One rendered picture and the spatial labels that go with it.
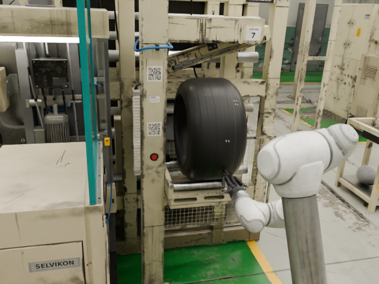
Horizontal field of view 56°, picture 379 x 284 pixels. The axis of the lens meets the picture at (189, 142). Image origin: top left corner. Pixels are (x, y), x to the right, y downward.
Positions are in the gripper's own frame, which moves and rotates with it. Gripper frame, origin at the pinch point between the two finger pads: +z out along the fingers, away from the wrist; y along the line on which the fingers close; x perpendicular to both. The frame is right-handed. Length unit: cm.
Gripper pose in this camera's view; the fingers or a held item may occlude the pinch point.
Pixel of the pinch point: (225, 173)
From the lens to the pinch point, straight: 186.2
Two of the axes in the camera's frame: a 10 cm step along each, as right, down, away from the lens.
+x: -0.7, 8.9, 4.6
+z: -2.2, -4.6, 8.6
